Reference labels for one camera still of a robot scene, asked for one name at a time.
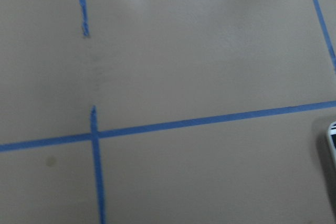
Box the silver electronic kitchen scale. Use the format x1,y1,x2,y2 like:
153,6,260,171
326,122,336,168

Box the blue tape grid lines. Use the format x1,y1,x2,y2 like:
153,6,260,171
1,0,335,223

